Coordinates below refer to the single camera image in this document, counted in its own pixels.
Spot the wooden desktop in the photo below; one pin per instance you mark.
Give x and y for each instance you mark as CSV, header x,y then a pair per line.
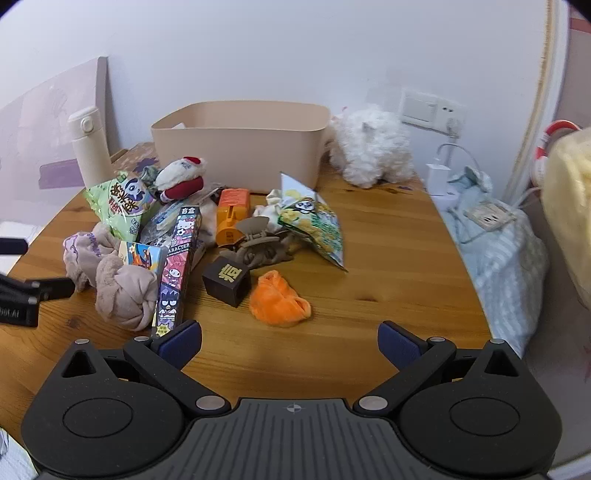
x,y
369,286

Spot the beige storage box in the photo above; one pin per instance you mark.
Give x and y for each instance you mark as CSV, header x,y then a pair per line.
x,y
240,147

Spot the cream thermos bottle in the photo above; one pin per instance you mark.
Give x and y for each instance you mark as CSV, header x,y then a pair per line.
x,y
90,147

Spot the white power strip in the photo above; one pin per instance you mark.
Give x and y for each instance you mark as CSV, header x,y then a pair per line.
x,y
490,216

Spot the clear plastic packet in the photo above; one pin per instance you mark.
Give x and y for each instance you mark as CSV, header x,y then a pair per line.
x,y
159,224

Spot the yellow blanket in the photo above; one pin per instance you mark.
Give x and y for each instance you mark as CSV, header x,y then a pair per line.
x,y
570,207

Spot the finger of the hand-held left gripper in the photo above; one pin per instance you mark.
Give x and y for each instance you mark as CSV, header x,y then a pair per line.
x,y
14,246
51,287

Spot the white wall switch socket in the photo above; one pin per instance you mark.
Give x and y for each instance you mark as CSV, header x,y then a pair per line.
x,y
429,110

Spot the green panda snack packet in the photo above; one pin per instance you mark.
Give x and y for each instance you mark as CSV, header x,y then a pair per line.
x,y
120,203

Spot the blue tissue packet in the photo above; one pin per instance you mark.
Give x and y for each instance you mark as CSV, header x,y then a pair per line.
x,y
141,258

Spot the white door frame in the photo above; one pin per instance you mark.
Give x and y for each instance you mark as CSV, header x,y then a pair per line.
x,y
538,92

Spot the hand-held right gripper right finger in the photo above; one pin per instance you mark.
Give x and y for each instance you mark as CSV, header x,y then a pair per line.
x,y
398,344

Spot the brown hair claw clip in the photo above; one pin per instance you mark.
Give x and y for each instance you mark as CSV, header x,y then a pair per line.
x,y
256,235

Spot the lavender print sock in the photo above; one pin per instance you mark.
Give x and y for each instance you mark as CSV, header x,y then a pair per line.
x,y
83,254

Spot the orange plastic box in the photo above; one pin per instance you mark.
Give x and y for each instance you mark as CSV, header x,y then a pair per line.
x,y
231,212

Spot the orange floral cloth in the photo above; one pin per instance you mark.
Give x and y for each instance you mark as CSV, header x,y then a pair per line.
x,y
134,159

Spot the dark brown cube box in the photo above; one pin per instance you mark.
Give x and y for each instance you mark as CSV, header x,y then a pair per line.
x,y
227,281

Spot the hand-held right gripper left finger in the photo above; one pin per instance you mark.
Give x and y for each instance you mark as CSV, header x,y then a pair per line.
x,y
181,344

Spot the brown sock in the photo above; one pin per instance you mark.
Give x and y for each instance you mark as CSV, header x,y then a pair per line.
x,y
272,256

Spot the orange plush cloth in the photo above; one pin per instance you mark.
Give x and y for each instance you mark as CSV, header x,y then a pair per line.
x,y
277,300

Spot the yellow green snack packet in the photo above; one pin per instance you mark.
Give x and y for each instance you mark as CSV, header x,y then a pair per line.
x,y
316,226

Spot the white plush dog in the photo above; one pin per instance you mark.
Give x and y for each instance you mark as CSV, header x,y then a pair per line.
x,y
374,147

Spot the cream sock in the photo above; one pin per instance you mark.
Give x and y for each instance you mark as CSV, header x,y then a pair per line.
x,y
272,205

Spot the light blue striped bedding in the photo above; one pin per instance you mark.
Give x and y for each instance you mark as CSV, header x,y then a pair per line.
x,y
503,277

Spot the red white plush toy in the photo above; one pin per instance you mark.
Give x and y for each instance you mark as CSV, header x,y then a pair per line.
x,y
182,180

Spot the white fluffy cloth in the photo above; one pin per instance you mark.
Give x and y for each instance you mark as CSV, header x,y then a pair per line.
x,y
124,295

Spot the green checkered cloth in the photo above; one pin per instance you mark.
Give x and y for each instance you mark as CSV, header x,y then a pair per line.
x,y
148,176

